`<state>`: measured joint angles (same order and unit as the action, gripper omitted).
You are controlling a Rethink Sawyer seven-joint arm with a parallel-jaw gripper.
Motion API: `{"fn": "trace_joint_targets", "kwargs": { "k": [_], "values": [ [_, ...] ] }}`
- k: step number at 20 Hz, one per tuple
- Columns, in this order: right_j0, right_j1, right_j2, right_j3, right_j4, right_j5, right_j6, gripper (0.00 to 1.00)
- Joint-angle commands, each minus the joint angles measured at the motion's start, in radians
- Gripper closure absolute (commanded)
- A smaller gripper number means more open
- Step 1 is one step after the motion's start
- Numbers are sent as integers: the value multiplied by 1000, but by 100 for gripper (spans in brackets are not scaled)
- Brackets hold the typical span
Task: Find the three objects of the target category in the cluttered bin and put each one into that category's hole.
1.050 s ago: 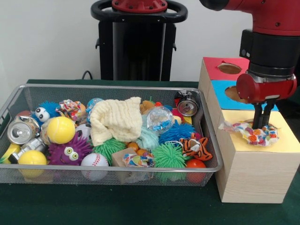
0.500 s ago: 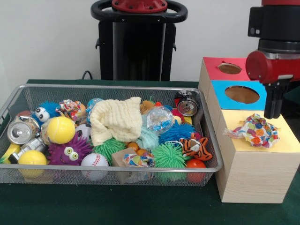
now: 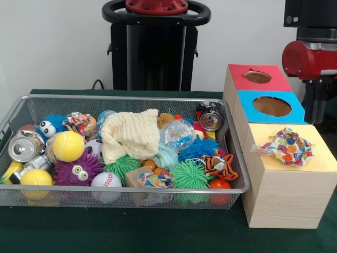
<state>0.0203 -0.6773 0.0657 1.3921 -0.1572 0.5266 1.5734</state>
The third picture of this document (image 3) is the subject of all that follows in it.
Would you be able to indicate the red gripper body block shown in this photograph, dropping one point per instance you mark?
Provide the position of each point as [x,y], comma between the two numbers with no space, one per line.
[302,62]

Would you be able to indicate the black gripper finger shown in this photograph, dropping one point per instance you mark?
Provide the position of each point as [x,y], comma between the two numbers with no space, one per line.
[322,100]
[310,102]

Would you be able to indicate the wooden box with three holes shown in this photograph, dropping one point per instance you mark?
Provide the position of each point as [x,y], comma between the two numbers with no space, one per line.
[287,197]

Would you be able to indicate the green cloth on side table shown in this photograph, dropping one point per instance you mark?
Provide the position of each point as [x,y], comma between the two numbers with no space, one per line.
[331,116]

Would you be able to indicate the tiger plush toy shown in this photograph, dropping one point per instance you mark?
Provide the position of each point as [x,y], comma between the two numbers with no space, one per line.
[221,166]

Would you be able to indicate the green spiky rubber ball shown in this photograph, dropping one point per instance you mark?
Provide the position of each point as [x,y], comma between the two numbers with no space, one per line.
[188,175]

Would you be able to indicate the cream waffle cloth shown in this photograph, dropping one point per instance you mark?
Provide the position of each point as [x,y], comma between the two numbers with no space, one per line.
[129,134]

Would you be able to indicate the white baseball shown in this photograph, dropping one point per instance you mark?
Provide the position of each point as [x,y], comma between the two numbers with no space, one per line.
[105,180]

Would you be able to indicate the yellow tennis ball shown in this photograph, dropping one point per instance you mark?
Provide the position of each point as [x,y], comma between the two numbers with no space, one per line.
[68,146]

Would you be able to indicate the purple spiky monster toy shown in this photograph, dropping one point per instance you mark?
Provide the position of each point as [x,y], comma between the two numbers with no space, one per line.
[68,171]

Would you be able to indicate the plain yellow ball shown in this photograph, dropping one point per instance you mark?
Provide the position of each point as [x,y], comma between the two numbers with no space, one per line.
[37,177]

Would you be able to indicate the crushed silver drink can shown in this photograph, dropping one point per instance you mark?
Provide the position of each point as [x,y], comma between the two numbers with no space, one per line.
[22,150]

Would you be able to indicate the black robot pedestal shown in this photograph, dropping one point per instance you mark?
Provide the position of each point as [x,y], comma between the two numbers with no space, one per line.
[158,52]

